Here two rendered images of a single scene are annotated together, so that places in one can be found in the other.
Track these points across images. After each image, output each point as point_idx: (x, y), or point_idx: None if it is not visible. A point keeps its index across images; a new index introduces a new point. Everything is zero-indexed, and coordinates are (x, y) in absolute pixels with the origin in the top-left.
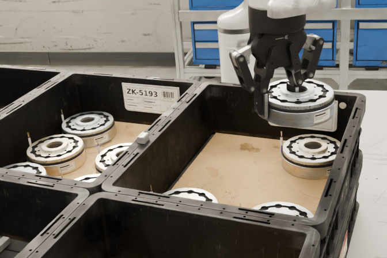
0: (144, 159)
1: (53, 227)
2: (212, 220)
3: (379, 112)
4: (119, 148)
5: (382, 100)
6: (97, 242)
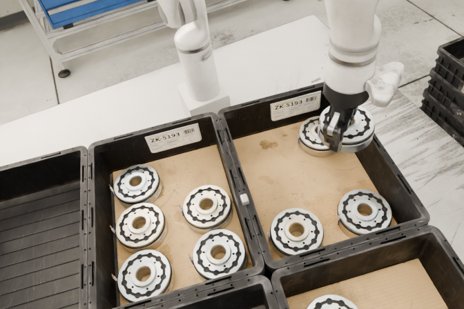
0: None
1: None
2: (368, 252)
3: (277, 52)
4: (197, 200)
5: (271, 41)
6: None
